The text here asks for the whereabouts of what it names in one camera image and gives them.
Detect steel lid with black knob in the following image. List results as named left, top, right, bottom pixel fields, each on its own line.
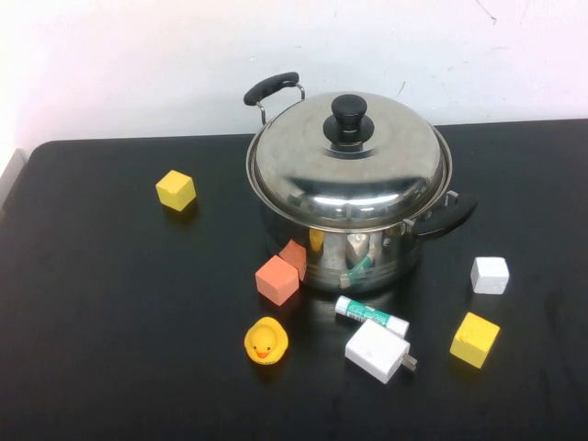
left=252, top=91, right=447, bottom=230

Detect orange cube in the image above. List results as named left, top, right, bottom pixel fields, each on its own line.
left=254, top=254, right=302, bottom=307

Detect white green glue stick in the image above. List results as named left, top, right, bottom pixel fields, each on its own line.
left=334, top=295, right=411, bottom=338

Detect yellow cube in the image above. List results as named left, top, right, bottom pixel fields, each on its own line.
left=448, top=311, right=502, bottom=368
left=154, top=169, right=198, bottom=212

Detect yellow rubber duck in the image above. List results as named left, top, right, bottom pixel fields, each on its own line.
left=243, top=316, right=290, bottom=368

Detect white plug charger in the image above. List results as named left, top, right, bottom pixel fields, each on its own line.
left=344, top=319, right=419, bottom=385

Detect white foam cube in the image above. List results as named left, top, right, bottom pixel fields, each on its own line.
left=469, top=256, right=510, bottom=295

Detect stainless steel pot black handles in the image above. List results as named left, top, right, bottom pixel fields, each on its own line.
left=243, top=71, right=479, bottom=295

